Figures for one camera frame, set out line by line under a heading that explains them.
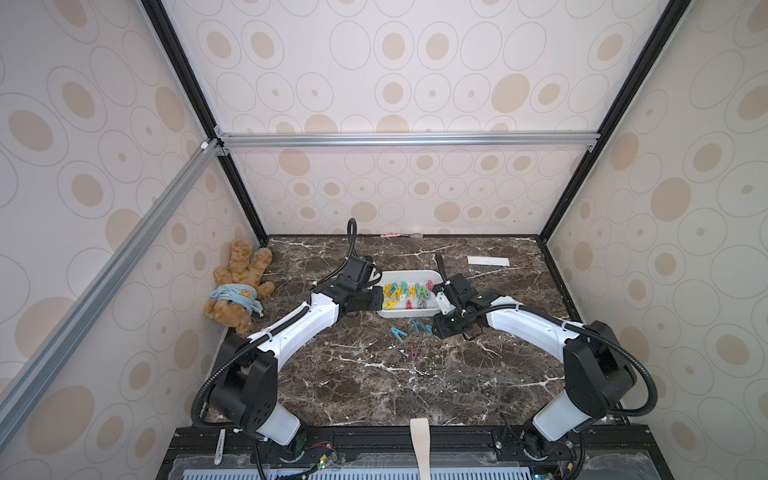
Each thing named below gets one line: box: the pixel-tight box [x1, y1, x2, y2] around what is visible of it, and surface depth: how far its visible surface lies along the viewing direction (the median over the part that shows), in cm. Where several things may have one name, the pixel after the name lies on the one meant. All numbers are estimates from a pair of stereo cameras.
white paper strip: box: [467, 256, 511, 267], surface depth 115 cm
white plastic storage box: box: [377, 270, 444, 318], surface depth 102 cm
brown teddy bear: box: [204, 238, 275, 333], surface depth 96 cm
